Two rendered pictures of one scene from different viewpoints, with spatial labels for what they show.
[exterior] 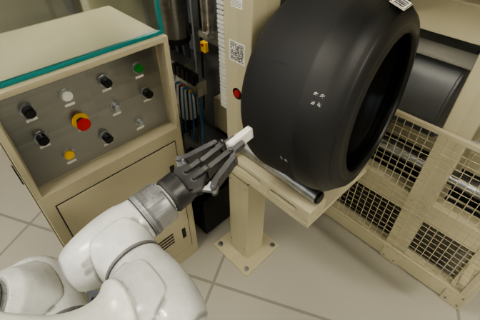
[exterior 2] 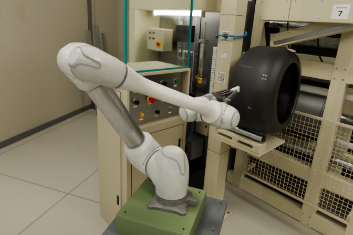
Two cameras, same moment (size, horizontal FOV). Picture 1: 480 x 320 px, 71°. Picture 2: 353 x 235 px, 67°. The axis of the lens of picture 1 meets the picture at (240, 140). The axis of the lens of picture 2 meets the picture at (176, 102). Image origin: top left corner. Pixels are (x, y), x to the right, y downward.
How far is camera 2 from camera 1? 97 cm
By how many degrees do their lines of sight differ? 24
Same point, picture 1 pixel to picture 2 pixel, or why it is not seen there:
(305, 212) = (257, 146)
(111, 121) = (160, 104)
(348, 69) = (274, 66)
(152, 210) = (210, 98)
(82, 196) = not seen: hidden behind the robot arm
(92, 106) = not seen: hidden behind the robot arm
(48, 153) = (135, 110)
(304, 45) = (257, 60)
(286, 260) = (238, 221)
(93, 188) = not seen: hidden behind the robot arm
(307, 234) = (250, 209)
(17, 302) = (149, 138)
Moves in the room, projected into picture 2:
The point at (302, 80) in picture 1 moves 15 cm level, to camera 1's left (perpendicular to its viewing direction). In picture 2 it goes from (257, 71) to (232, 70)
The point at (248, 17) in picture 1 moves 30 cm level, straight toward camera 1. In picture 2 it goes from (228, 60) to (236, 67)
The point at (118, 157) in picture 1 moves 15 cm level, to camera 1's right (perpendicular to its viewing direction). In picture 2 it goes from (160, 123) to (181, 124)
